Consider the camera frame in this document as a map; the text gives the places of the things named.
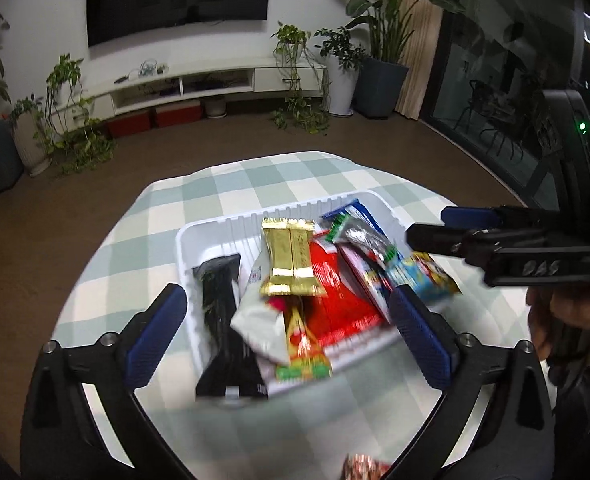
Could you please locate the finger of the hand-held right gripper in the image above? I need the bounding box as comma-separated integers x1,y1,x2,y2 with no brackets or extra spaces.
440,205,506,228
405,223,501,261

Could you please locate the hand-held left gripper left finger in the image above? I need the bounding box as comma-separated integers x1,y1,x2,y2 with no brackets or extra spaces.
20,282,196,480

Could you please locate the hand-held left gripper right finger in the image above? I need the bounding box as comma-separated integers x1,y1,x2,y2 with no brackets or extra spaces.
388,284,556,480

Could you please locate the colourful cartoon snack packet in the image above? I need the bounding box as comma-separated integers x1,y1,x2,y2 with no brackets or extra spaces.
386,252,462,304

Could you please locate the black snack packet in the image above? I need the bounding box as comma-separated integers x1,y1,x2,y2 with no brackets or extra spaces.
193,253,270,402

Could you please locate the green striped snack packet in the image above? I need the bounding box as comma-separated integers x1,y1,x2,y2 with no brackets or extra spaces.
323,211,402,264

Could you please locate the thin red snack packet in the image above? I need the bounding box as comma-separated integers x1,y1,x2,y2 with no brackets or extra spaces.
336,241,394,322

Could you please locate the red snack bag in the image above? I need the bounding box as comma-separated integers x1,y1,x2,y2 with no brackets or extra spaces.
306,239,392,352

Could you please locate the white snack packet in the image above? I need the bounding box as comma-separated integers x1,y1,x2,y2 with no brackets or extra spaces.
230,254,294,364

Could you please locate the white plastic tray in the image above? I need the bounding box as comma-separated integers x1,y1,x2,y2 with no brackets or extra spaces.
175,189,452,402

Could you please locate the orange and green snack packet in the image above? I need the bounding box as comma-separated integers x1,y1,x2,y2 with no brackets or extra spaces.
274,295,334,382

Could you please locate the red patterned snack packet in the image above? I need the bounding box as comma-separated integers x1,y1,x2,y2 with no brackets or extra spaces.
341,453,392,480

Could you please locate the gold snack packet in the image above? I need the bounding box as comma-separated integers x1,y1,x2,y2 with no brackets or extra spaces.
260,217,328,297

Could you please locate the person's right hand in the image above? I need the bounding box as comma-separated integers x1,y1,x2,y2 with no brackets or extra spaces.
524,286,561,363

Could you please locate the blue snack packet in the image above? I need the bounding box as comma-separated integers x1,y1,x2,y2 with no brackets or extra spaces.
320,198,393,241

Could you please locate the large-leaf plant in dark pot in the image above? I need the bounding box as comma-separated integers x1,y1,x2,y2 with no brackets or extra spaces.
319,0,467,121

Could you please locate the glass sliding door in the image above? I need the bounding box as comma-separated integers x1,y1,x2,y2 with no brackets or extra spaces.
419,0,590,213

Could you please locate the bushy plant in white pot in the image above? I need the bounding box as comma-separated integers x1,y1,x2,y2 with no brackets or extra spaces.
314,26,367,118

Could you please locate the beige curtain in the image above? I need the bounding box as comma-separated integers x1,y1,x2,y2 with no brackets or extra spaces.
394,0,449,122

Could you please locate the hanging vine plant on cabinet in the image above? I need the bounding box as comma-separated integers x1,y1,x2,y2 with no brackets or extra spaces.
270,21,332,136

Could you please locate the trailing green vine plant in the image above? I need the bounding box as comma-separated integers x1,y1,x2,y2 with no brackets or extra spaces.
44,53,117,175

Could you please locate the red storage box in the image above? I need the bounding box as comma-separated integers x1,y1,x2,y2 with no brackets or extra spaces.
153,100,204,128

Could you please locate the small plant in white pot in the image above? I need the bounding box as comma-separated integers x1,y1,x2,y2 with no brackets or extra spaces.
9,94,54,178

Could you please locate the small white pot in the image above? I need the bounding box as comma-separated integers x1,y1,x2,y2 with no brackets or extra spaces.
204,94,229,119

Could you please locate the white television cabinet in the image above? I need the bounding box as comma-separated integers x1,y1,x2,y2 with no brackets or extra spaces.
56,54,329,127

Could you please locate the small clutter on cabinet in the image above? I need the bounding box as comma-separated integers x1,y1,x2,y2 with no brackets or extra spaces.
114,59,169,84

